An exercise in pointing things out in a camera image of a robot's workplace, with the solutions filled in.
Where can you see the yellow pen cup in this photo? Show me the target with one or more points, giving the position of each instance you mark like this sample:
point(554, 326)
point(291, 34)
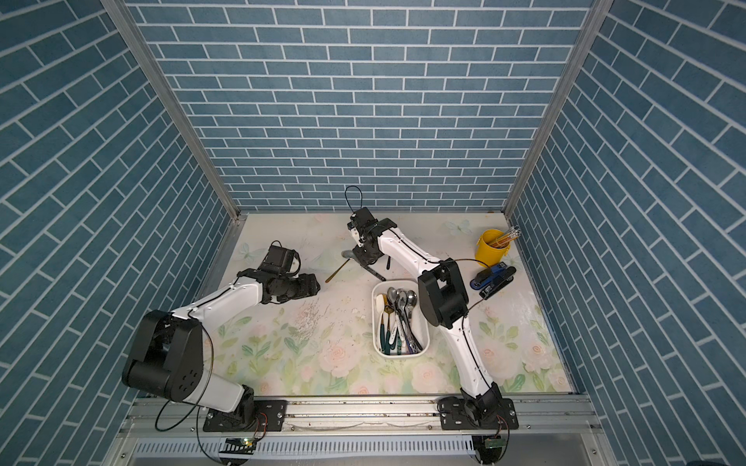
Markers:
point(488, 251)

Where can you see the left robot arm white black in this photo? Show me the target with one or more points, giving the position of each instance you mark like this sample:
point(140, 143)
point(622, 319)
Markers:
point(167, 359)

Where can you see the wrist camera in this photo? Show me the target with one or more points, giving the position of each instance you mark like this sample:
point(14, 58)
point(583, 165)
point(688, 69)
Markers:
point(361, 221)
point(280, 260)

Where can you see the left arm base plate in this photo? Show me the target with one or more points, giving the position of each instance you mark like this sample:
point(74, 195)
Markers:
point(264, 415)

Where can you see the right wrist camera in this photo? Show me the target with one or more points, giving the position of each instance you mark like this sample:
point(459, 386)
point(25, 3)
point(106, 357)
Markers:
point(361, 221)

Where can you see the blue black stapler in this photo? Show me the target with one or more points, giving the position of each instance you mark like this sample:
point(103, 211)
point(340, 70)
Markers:
point(490, 281)

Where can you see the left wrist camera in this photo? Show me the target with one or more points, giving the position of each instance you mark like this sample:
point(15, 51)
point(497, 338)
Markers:
point(280, 260)

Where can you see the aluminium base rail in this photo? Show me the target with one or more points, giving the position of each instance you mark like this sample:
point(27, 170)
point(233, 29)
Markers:
point(537, 413)

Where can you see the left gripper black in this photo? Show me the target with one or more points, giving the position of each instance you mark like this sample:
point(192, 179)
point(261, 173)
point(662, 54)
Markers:
point(308, 286)

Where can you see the white plastic storage box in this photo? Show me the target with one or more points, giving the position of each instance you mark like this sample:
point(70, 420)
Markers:
point(404, 333)

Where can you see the bronze brown spoon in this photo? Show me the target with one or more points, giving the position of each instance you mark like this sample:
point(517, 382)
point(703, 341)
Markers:
point(337, 271)

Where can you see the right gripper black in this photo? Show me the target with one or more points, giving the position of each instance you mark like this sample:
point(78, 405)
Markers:
point(358, 252)

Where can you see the black handled steel spoon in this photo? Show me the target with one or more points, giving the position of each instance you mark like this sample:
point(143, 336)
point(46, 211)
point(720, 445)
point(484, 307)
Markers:
point(375, 274)

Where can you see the white ceramic spoon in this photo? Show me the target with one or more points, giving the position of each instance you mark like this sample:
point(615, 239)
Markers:
point(381, 304)

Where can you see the floral table mat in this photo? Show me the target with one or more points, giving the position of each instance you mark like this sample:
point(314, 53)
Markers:
point(323, 345)

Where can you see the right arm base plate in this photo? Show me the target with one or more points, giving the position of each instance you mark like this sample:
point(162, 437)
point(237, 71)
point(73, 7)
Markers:
point(455, 413)

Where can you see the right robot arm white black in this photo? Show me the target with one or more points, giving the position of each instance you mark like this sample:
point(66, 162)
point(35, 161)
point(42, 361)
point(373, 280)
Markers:
point(443, 301)

